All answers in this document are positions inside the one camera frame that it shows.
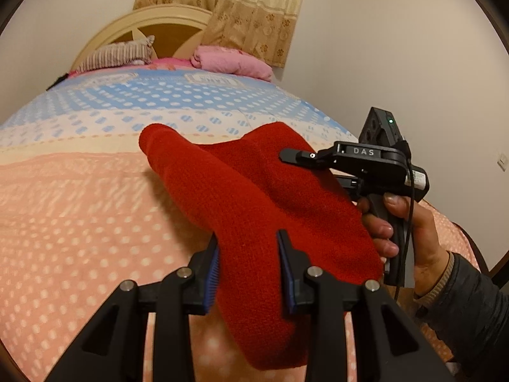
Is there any blue pink patterned bedspread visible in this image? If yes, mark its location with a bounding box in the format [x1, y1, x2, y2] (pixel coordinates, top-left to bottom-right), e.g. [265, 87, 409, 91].
[0, 63, 482, 382]

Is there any cream wooden headboard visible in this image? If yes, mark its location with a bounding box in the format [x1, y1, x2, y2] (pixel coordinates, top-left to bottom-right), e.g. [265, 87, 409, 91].
[72, 4, 212, 69]

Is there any dark jacket right forearm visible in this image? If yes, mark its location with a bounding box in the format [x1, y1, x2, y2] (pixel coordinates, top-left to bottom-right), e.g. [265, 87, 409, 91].
[417, 253, 508, 381]

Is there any beige curtain behind headboard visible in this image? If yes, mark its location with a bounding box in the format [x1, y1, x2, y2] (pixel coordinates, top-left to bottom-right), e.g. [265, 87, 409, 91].
[134, 0, 303, 68]

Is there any person right hand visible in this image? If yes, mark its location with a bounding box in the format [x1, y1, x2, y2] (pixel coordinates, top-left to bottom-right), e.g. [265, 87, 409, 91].
[356, 191, 456, 307]

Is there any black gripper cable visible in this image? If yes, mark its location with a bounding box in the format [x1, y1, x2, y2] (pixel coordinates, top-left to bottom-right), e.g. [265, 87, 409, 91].
[391, 138, 417, 303]

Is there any red knitted garment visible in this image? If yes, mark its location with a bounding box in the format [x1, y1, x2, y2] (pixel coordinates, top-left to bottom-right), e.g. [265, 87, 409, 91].
[139, 123, 383, 371]

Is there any white wall socket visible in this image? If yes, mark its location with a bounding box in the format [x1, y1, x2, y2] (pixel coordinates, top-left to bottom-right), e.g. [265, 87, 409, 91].
[497, 153, 509, 172]

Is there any pink pillow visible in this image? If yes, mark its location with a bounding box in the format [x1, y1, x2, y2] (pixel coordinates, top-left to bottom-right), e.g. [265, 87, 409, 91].
[150, 45, 275, 83]

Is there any striped grey pillow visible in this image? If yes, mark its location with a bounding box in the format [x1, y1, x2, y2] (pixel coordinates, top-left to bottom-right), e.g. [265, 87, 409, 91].
[73, 35, 155, 73]

